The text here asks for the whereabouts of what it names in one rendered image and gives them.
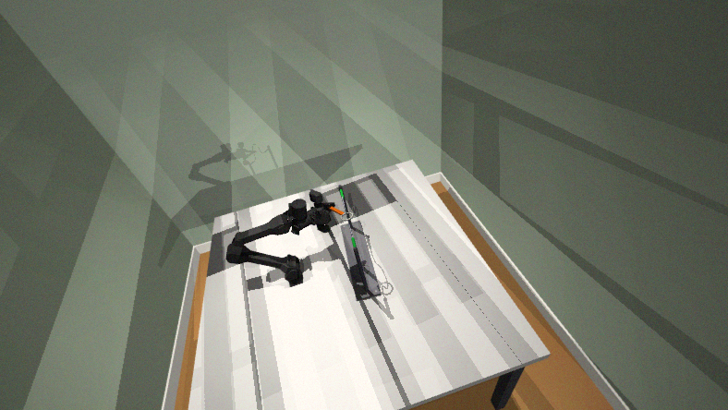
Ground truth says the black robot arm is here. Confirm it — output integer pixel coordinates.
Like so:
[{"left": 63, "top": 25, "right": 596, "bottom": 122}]
[{"left": 226, "top": 199, "right": 331, "bottom": 287}]

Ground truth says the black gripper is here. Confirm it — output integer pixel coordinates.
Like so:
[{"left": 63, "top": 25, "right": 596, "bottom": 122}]
[{"left": 307, "top": 190, "right": 335, "bottom": 233}]

